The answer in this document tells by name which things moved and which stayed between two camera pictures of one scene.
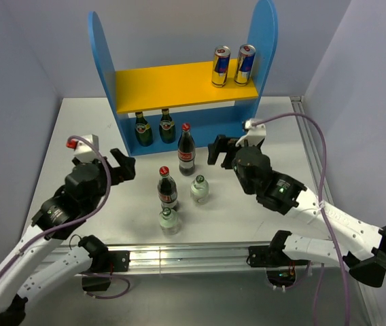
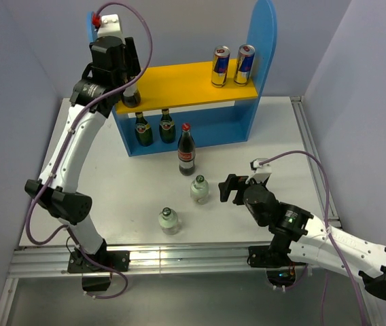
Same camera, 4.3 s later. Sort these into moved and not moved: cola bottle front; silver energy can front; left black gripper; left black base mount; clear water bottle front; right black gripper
Moved: right black gripper; cola bottle front; left black gripper
Not moved: clear water bottle front; silver energy can front; left black base mount
